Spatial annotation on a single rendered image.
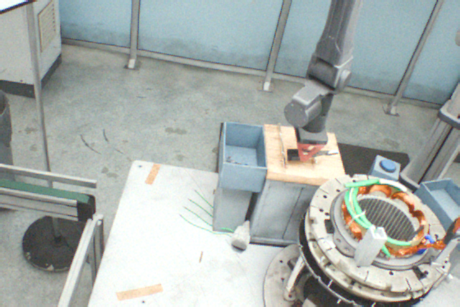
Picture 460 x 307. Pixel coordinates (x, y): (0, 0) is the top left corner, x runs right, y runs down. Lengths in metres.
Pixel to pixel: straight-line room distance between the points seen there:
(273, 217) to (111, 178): 1.44
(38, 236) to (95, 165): 0.57
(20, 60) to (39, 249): 1.27
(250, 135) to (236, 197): 0.17
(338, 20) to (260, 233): 0.64
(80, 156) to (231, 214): 1.54
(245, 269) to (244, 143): 0.34
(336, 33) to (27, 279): 1.70
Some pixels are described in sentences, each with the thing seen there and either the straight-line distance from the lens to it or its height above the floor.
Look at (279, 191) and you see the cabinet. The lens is 1.15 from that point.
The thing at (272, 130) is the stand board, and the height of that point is 1.07.
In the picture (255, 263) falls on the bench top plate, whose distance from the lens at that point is 1.26.
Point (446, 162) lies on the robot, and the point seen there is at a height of 1.04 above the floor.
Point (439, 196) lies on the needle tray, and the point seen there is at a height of 1.02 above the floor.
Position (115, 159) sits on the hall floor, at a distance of 2.62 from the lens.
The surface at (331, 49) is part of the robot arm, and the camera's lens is 0.91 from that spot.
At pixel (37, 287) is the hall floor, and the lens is 2.12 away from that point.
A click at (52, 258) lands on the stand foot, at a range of 2.18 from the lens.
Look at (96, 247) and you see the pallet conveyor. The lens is 1.53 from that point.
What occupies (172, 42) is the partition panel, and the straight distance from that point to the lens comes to 3.29.
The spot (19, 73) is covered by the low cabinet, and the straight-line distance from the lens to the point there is 3.04.
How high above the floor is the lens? 1.78
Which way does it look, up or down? 41 degrees down
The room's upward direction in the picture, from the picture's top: 12 degrees clockwise
